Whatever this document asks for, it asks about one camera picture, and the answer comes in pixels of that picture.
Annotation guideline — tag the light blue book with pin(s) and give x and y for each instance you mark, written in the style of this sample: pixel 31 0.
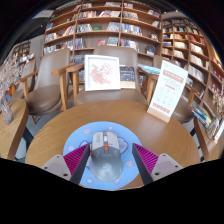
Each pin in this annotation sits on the light blue book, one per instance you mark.
pixel 150 69

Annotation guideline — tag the white framed floral picture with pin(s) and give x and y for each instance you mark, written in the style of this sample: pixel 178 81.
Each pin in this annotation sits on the white framed floral picture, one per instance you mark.
pixel 102 73

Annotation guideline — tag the round light blue mouse pad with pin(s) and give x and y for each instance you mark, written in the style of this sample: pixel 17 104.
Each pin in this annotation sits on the round light blue mouse pad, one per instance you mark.
pixel 80 135

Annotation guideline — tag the stack of books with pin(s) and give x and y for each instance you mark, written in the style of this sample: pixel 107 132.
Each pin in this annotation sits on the stack of books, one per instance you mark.
pixel 201 115

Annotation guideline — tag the brown upholstered wooden armchair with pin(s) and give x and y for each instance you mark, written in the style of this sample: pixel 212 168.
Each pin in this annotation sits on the brown upholstered wooden armchair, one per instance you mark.
pixel 46 90
pixel 183 110

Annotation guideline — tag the small white table sign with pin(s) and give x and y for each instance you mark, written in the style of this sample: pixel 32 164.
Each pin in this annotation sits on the small white table sign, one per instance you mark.
pixel 220 131

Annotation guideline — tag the dark cover book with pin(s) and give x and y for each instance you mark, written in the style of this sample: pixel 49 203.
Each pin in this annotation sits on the dark cover book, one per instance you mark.
pixel 127 77

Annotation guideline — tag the wide wooden bookshelf with books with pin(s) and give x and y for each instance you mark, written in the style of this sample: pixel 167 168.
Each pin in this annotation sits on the wide wooden bookshelf with books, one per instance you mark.
pixel 100 30

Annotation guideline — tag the curved wooden bookshelf with books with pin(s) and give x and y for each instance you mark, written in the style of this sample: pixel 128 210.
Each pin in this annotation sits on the curved wooden bookshelf with books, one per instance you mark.
pixel 193 50

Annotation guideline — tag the white red sign, wooden base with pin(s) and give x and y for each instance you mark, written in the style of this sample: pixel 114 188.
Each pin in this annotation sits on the white red sign, wooden base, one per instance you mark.
pixel 168 90

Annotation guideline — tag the distant wooden bookshelf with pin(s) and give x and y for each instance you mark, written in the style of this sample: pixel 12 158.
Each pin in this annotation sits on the distant wooden bookshelf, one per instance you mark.
pixel 23 51

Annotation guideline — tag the glass vase with pink flowers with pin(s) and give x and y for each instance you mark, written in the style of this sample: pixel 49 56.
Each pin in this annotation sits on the glass vase with pink flowers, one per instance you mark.
pixel 6 111

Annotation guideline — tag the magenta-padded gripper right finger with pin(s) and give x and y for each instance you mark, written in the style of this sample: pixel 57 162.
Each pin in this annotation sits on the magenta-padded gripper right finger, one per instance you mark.
pixel 146 159

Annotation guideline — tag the small round wooden side table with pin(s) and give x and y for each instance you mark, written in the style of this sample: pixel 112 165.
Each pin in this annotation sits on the small round wooden side table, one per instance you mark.
pixel 206 143
pixel 11 130

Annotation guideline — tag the grey and orange computer mouse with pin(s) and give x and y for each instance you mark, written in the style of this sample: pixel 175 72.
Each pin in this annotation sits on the grey and orange computer mouse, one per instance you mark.
pixel 105 156

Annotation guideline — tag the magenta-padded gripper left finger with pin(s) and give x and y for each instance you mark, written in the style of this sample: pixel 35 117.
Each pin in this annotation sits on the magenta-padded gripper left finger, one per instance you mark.
pixel 77 159

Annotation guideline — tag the white hanging ceiling sign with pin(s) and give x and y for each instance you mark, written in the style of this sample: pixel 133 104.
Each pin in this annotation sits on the white hanging ceiling sign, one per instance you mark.
pixel 43 14

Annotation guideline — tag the glass vase with beige flowers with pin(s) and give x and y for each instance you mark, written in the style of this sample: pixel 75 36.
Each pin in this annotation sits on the glass vase with beige flowers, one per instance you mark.
pixel 213 128

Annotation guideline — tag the brown chair holding framed picture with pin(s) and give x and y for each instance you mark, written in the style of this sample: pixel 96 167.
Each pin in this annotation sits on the brown chair holding framed picture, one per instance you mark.
pixel 110 96

